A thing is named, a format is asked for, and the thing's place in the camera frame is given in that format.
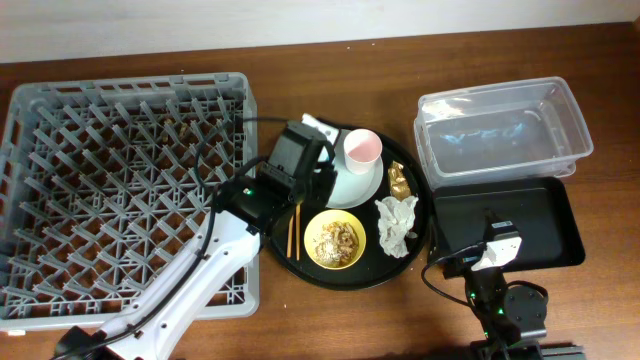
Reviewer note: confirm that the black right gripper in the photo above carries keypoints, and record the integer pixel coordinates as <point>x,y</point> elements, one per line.
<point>480,257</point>

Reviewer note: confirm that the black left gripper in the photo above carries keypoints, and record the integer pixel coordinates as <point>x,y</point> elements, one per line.
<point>310,181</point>

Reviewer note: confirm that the pink plastic cup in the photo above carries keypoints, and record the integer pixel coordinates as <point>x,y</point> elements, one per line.
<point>362,148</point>

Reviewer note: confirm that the white napkin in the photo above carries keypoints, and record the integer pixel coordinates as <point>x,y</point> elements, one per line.
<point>396,220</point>

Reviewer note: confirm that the gold foil wrapper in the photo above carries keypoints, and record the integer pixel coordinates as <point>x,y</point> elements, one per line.
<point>398,183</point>

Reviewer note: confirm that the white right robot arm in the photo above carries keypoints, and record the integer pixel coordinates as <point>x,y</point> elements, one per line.
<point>466,257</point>

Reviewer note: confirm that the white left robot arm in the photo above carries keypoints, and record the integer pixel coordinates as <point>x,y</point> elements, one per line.
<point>245,212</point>

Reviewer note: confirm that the grey dishwasher rack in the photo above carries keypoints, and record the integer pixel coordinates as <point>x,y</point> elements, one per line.
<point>102,182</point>

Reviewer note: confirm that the right wooden chopstick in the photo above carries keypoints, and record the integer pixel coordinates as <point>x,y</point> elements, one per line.
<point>297,231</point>

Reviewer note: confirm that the wooden chopstick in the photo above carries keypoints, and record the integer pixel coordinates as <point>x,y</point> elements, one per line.
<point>290,237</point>
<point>297,231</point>

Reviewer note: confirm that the black rectangular tray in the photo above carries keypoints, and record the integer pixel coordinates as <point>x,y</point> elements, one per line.
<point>538,207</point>

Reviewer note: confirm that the pale grey round plate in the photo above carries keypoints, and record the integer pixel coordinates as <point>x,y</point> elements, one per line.
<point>352,190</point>

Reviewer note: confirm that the round black tray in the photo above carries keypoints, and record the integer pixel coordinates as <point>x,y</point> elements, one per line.
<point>374,267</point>

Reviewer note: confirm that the left wooden chopstick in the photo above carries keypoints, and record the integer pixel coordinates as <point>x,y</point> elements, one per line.
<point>290,237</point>

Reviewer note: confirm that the yellow bowl with food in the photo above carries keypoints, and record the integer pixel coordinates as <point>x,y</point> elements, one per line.
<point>334,239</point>

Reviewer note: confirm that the clear plastic bin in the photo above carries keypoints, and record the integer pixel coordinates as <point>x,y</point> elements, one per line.
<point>499,132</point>

